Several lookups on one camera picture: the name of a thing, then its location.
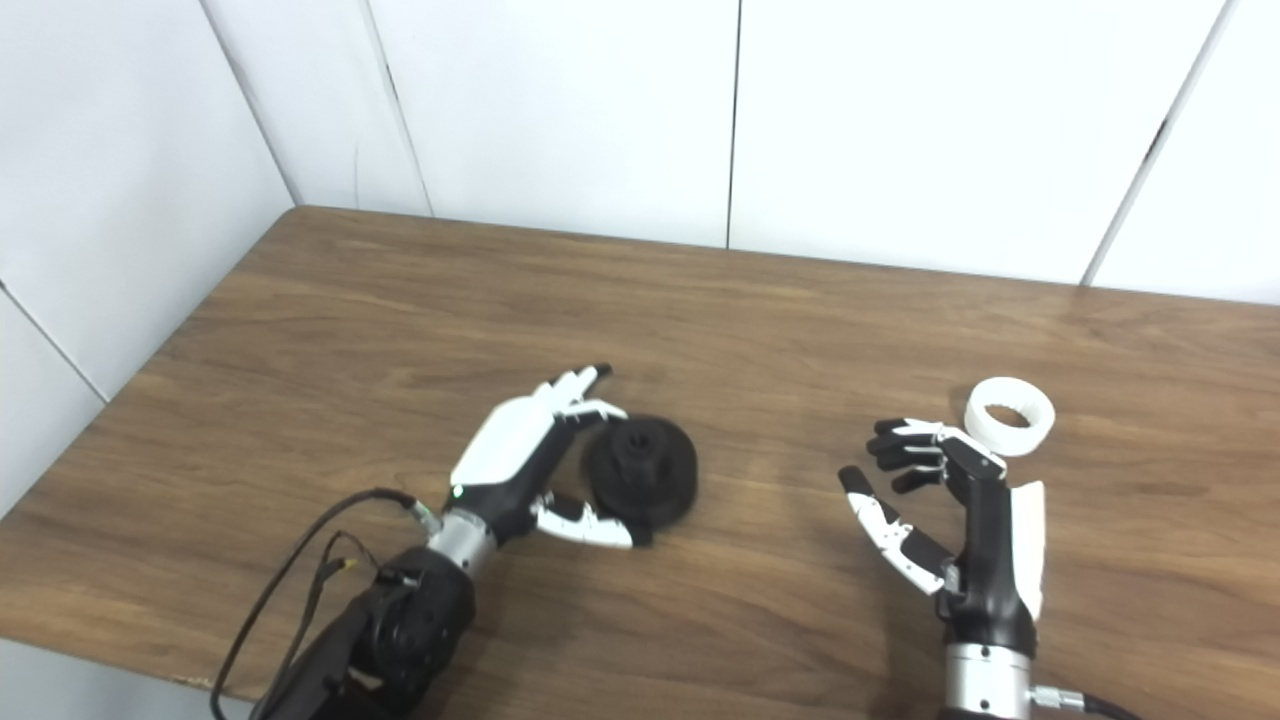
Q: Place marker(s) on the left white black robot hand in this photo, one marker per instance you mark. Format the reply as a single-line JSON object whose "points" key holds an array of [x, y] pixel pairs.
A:
{"points": [[510, 440]]}

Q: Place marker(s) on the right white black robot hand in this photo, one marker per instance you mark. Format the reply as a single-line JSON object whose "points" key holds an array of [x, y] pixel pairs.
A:
{"points": [[990, 570]]}

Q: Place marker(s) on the round black part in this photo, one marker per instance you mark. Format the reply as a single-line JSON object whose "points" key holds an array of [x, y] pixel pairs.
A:
{"points": [[660, 480]]}

